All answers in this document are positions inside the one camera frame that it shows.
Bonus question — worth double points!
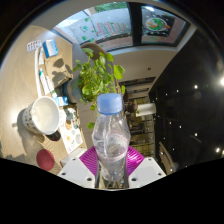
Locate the ceiling spot lights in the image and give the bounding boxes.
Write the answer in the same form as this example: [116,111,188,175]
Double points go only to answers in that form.
[166,76,224,154]

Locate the silver blister pack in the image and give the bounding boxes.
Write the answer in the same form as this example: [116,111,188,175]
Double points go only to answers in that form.
[26,40,43,53]

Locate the printed white brochure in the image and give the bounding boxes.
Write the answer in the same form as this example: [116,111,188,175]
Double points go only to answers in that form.
[59,106,84,154]

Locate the green potted plant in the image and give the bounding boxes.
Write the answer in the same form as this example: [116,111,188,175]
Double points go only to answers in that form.
[61,48,127,130]

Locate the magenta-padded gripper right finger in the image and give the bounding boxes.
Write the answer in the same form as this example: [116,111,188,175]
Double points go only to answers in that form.
[125,146,167,189]

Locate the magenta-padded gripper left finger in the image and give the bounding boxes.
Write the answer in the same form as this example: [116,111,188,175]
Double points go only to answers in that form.
[57,146,100,189]

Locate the clear bottle with blue cap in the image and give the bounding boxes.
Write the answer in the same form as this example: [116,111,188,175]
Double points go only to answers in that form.
[91,93,132,183]

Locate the flat round red coaster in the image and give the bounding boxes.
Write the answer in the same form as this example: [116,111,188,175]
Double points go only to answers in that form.
[35,148,56,172]

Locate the white tube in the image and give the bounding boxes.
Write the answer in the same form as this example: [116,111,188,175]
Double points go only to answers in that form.
[34,46,56,98]

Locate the small blue box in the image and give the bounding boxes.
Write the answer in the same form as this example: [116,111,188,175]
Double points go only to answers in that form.
[42,39,59,58]

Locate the small blue and white carton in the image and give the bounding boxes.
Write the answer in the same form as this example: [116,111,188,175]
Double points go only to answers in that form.
[53,96,69,107]

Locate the brown wooden chair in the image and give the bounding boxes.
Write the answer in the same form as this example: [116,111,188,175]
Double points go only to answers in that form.
[81,42,108,61]

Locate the white mug with dark handle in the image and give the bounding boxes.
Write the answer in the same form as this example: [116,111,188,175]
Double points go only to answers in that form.
[21,95,63,143]

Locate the window with tree drawing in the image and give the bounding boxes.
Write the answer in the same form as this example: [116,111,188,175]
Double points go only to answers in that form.
[54,2,134,52]

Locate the white round pillar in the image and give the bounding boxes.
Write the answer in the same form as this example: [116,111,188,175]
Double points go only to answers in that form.
[136,102,157,117]

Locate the person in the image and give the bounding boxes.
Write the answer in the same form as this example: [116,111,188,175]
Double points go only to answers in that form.
[123,99,138,114]

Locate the food picture poster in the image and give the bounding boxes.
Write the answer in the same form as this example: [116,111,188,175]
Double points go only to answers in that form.
[141,4,188,44]

